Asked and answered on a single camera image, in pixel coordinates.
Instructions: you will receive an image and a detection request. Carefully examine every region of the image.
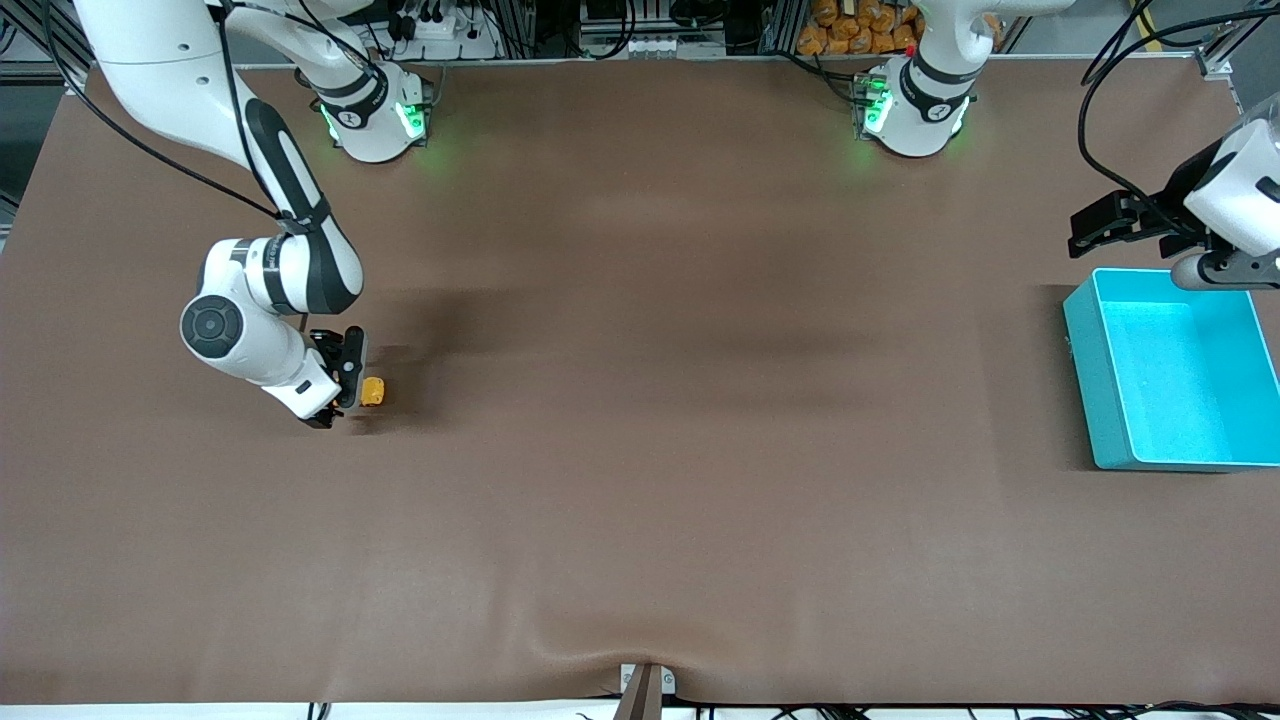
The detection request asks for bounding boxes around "teal plastic bin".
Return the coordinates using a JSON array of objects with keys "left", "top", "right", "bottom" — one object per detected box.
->
[{"left": 1062, "top": 267, "right": 1280, "bottom": 472}]

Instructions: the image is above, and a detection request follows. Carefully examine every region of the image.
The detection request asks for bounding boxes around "orange packet pile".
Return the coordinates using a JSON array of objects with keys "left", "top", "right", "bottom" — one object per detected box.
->
[{"left": 797, "top": 0, "right": 926, "bottom": 56}]

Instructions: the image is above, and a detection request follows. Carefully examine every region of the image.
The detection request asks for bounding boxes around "white power strip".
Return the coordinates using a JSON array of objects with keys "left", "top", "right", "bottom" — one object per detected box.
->
[{"left": 395, "top": 5, "right": 501, "bottom": 59}]

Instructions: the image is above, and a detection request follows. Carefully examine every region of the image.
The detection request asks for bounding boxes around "silver connector device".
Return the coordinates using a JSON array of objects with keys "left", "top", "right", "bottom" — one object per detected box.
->
[{"left": 580, "top": 30, "right": 726, "bottom": 59}]

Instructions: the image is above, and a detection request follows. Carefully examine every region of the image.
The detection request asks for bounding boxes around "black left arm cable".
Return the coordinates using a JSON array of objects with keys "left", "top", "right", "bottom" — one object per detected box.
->
[{"left": 1078, "top": 8, "right": 1280, "bottom": 236}]

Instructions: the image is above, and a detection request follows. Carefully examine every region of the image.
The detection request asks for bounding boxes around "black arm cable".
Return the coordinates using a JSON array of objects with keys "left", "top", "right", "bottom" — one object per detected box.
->
[
  {"left": 1078, "top": 8, "right": 1280, "bottom": 236},
  {"left": 40, "top": 0, "right": 331, "bottom": 231}
]

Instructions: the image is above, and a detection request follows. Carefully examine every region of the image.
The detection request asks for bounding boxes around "aluminium frame profile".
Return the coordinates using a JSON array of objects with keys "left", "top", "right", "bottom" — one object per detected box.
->
[{"left": 1195, "top": 0, "right": 1280, "bottom": 121}]

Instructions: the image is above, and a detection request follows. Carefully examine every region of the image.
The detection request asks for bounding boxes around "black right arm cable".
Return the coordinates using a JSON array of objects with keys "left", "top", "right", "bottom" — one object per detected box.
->
[{"left": 40, "top": 0, "right": 331, "bottom": 231}]

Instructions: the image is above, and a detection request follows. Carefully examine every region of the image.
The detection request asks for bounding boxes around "aluminium frame post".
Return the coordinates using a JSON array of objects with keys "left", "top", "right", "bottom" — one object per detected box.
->
[{"left": 0, "top": 0, "right": 91, "bottom": 96}]

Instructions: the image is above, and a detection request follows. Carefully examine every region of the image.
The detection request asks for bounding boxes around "metal table edge bracket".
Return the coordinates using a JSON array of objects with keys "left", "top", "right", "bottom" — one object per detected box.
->
[{"left": 620, "top": 663, "right": 677, "bottom": 696}]

